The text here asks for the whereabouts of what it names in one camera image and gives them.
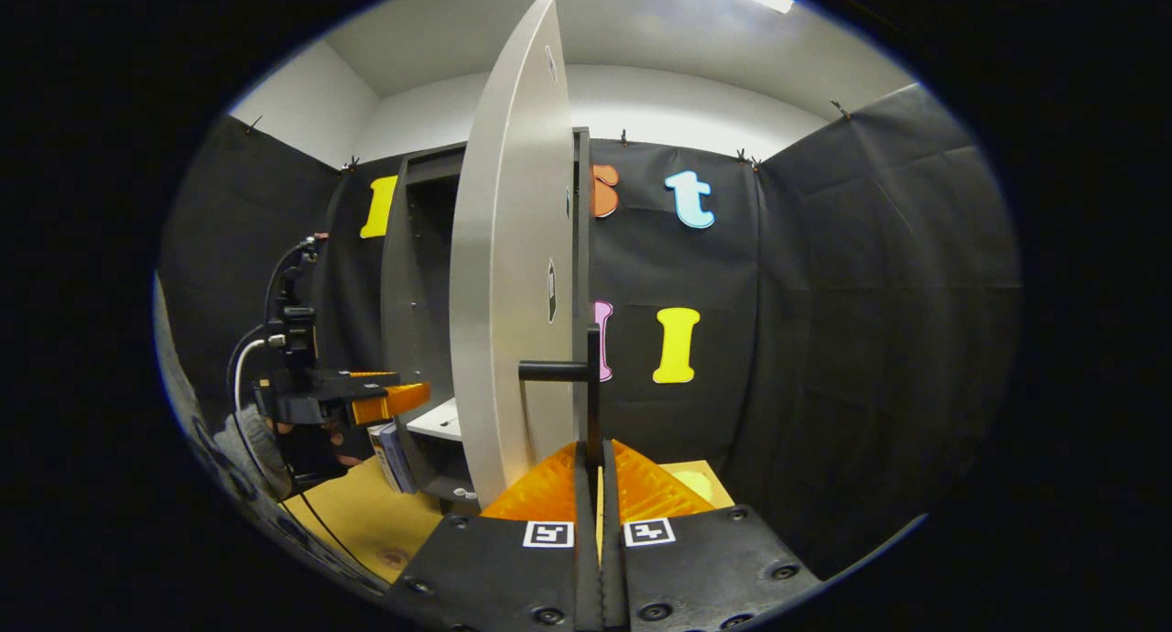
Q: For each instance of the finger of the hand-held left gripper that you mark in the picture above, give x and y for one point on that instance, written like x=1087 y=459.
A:
x=389 y=403
x=357 y=385

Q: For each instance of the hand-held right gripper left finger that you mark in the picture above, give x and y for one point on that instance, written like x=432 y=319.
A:
x=586 y=577

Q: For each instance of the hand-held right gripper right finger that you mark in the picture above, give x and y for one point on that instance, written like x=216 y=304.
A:
x=613 y=577

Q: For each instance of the dark grey cabinet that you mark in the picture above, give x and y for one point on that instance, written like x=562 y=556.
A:
x=403 y=293

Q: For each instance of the beige cabinet door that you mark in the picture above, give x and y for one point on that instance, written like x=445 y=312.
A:
x=513 y=247

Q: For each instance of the light grey cabinet shelf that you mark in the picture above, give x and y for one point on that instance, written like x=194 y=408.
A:
x=435 y=421

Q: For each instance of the dark book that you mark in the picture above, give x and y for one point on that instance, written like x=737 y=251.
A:
x=375 y=449

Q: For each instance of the blue book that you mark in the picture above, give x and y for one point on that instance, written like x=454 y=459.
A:
x=400 y=458

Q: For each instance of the person's grey patterned garment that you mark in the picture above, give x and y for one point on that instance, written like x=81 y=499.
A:
x=179 y=385

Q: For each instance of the black cloth clip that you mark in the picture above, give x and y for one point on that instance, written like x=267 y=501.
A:
x=351 y=165

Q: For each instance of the black backdrop cloth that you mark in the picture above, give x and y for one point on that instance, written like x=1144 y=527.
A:
x=824 y=293

